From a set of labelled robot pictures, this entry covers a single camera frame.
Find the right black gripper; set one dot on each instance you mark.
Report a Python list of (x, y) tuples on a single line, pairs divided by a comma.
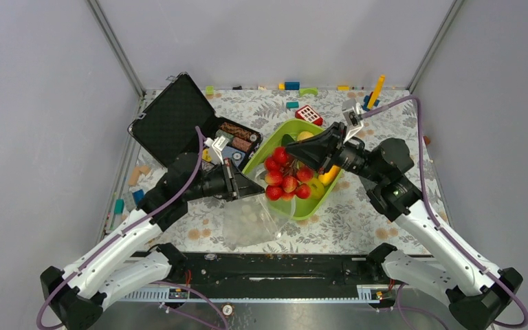
[(317, 149)]

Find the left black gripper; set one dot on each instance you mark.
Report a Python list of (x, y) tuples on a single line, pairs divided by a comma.
[(238, 185)]

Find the clear zip top bag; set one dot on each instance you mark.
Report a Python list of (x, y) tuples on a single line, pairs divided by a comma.
[(254, 220)]

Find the red lychee bunch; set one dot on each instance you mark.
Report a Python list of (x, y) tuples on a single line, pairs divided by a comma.
[(286, 177)]

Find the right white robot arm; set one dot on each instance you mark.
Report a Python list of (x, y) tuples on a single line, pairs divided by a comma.
[(475, 290)]

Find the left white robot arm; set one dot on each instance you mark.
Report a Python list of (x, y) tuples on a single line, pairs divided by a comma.
[(80, 292)]

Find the yellow toy lemon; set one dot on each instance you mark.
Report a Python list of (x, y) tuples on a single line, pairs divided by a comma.
[(304, 135)]

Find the blue playing card deck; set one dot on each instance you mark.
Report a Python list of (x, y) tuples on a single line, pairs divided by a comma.
[(236, 156)]

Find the orange toy mango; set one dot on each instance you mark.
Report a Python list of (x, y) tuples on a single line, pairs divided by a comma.
[(328, 177)]

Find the red white toy block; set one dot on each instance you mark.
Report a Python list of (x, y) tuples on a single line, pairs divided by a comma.
[(308, 114)]

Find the yellow green toy fruit slice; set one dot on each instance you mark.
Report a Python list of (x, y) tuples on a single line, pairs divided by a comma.
[(317, 188)]

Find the green plastic tray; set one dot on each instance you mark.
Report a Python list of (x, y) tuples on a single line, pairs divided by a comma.
[(299, 209)]

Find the teal small block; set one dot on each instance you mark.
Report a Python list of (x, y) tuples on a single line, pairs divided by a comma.
[(292, 105)]

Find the green arch block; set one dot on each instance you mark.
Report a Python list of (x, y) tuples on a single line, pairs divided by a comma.
[(308, 91)]

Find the blue lego brick back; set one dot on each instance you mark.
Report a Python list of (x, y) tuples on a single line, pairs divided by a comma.
[(291, 85)]

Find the yellow blue block tower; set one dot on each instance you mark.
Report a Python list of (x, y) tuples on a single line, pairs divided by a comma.
[(371, 99)]

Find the black poker chip case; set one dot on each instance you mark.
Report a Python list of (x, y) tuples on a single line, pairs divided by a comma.
[(166, 128)]

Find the peach wooden block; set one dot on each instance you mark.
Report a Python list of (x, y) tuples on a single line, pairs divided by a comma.
[(136, 173)]

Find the teal block left edge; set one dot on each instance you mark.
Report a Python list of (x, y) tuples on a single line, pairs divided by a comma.
[(118, 208)]

